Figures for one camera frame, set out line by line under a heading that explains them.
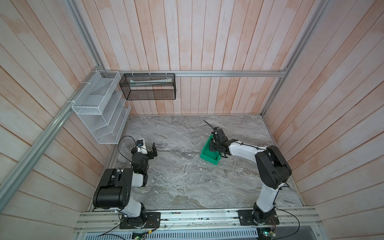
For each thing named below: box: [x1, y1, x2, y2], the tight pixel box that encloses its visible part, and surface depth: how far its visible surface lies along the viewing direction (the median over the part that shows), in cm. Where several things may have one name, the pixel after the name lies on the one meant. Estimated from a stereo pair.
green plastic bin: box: [200, 134, 222, 166], surface depth 95 cm
